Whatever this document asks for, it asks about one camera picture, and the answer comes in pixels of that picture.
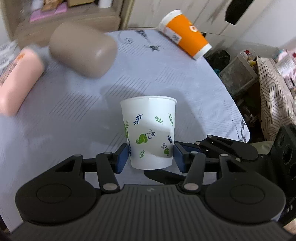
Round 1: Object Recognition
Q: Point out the white floral paper cup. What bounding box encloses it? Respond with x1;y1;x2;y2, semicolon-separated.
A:
120;96;177;170

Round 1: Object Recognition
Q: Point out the orange white paper cup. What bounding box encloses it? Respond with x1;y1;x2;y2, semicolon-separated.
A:
158;9;212;60

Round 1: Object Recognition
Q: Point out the geometric patterned fabric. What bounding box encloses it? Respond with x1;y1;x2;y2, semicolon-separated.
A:
256;57;295;141

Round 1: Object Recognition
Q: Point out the light blue patterned tablecloth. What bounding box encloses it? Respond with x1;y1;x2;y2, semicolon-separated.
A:
1;30;250;230

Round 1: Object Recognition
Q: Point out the taupe tumbler bottle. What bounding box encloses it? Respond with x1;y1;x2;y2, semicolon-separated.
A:
49;22;117;78

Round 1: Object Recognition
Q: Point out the pink tumbler bottle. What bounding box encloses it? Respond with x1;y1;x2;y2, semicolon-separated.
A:
1;45;47;116

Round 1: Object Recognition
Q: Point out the light wood wardrobe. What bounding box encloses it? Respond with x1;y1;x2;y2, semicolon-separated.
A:
126;0;272;38

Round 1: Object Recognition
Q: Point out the white paper towel roll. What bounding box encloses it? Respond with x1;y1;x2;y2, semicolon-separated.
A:
98;0;113;9

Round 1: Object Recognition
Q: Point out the pink notebook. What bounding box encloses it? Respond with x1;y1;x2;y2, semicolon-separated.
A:
29;3;68;23

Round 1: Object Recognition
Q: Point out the wooden open shelf unit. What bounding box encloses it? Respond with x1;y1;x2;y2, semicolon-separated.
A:
1;1;129;47

